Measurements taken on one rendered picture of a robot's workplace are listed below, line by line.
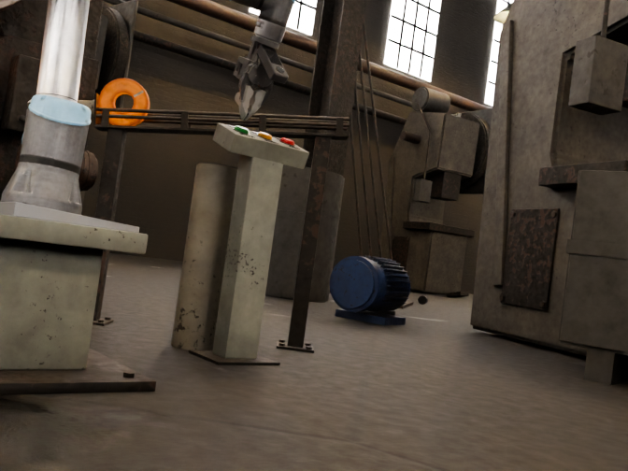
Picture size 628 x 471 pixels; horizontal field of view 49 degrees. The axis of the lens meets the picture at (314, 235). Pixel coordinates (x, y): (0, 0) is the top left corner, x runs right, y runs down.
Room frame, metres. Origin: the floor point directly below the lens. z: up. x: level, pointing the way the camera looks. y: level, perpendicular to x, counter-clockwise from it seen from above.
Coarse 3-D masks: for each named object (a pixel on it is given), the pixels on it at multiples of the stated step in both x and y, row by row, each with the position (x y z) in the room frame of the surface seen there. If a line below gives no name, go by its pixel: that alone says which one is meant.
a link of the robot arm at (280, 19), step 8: (264, 0) 1.66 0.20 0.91; (272, 0) 1.66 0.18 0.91; (280, 0) 1.67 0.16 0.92; (288, 0) 1.68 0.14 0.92; (264, 8) 1.68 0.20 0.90; (272, 8) 1.68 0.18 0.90; (280, 8) 1.68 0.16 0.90; (288, 8) 1.69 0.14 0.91; (264, 16) 1.69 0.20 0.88; (272, 16) 1.68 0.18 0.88; (280, 16) 1.69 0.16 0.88; (288, 16) 1.70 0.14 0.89; (280, 24) 1.70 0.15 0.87
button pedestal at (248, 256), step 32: (224, 128) 1.76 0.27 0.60; (256, 160) 1.78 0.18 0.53; (288, 160) 1.83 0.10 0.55; (256, 192) 1.79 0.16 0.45; (256, 224) 1.79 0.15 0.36; (256, 256) 1.80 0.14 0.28; (224, 288) 1.81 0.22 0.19; (256, 288) 1.81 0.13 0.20; (224, 320) 1.79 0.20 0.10; (256, 320) 1.82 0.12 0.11; (192, 352) 1.82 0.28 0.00; (224, 352) 1.77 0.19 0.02; (256, 352) 1.83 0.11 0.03
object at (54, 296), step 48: (0, 240) 1.22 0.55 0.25; (0, 288) 1.23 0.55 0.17; (48, 288) 1.28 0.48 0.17; (96, 288) 1.34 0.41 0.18; (0, 336) 1.24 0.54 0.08; (48, 336) 1.29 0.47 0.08; (0, 384) 1.15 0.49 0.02; (48, 384) 1.20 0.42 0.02; (96, 384) 1.25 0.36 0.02; (144, 384) 1.31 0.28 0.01
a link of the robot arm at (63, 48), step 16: (48, 0) 1.48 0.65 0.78; (64, 0) 1.46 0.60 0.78; (80, 0) 1.48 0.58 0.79; (48, 16) 1.47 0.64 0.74; (64, 16) 1.46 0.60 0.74; (80, 16) 1.48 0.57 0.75; (48, 32) 1.46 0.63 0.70; (64, 32) 1.46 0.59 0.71; (80, 32) 1.49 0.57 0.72; (48, 48) 1.46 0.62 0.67; (64, 48) 1.46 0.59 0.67; (80, 48) 1.49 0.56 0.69; (48, 64) 1.46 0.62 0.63; (64, 64) 1.46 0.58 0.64; (80, 64) 1.50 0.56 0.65; (48, 80) 1.45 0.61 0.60; (64, 80) 1.46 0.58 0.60; (64, 96) 1.46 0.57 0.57
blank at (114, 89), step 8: (112, 80) 2.16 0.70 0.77; (120, 80) 2.16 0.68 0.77; (128, 80) 2.16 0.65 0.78; (104, 88) 2.16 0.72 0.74; (112, 88) 2.16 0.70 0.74; (120, 88) 2.16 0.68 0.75; (128, 88) 2.16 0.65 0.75; (136, 88) 2.16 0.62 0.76; (104, 96) 2.16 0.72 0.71; (112, 96) 2.16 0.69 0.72; (136, 96) 2.16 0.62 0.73; (144, 96) 2.16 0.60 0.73; (104, 104) 2.16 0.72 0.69; (112, 104) 2.16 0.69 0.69; (136, 104) 2.16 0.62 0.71; (144, 104) 2.16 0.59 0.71; (112, 112) 2.16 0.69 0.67; (120, 112) 2.16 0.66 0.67; (128, 112) 2.16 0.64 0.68; (112, 120) 2.16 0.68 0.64; (120, 120) 2.16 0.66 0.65; (128, 120) 2.16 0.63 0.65; (136, 120) 2.16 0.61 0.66
